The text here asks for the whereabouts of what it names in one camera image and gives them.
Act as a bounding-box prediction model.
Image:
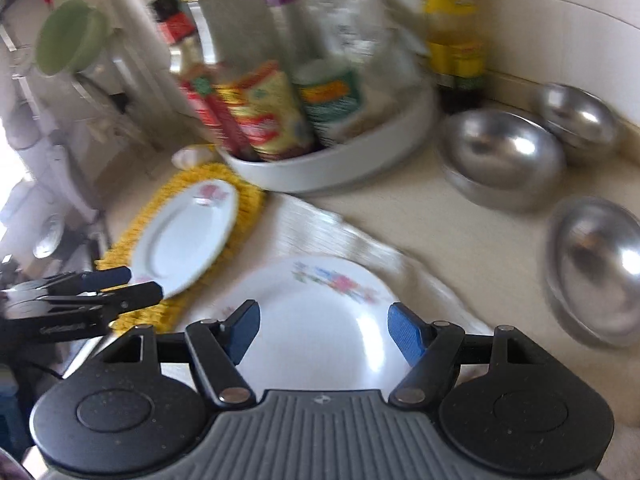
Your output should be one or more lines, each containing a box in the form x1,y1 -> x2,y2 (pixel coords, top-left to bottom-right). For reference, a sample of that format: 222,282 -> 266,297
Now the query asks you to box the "large white floral plate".
183,255 -> 409,394

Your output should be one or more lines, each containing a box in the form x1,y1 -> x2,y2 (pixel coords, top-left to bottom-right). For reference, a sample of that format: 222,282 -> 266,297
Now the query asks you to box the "small white floral plate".
130,179 -> 239,299

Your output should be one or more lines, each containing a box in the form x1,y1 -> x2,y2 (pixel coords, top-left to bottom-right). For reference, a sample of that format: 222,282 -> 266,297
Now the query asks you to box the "steel bowl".
532,82 -> 623,165
542,196 -> 639,348
436,108 -> 566,212

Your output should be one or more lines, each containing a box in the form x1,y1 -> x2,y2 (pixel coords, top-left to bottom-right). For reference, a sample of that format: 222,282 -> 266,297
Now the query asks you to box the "yellow chenille mat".
96,162 -> 267,335

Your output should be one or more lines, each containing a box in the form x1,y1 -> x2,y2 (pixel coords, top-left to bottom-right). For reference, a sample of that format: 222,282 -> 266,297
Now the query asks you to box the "white towel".
240,193 -> 494,340

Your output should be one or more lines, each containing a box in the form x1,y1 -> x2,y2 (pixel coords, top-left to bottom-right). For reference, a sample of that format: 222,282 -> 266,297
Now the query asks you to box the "white garlic bulb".
171,144 -> 218,170

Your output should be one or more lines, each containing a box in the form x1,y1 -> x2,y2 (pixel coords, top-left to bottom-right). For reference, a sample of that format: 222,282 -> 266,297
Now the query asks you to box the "white two-tier rotating rack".
221,84 -> 440,195

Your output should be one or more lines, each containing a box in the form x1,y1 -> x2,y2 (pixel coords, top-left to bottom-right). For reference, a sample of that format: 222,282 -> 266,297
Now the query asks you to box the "red label soy sauce bottle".
150,0 -> 256,162

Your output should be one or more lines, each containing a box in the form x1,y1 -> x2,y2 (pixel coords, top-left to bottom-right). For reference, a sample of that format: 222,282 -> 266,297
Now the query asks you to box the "green plastic bowl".
35,0 -> 111,77

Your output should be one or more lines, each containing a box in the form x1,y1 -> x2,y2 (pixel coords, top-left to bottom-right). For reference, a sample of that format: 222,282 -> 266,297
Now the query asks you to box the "purple label clear bottle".
266,0 -> 364,146

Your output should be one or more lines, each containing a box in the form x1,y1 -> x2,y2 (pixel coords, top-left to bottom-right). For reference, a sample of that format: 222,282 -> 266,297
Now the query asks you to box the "yellow cap vinegar bottle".
182,0 -> 314,160

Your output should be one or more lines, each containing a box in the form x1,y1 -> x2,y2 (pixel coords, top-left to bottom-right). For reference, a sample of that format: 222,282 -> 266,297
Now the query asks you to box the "green yellow label sauce bottle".
421,0 -> 487,114

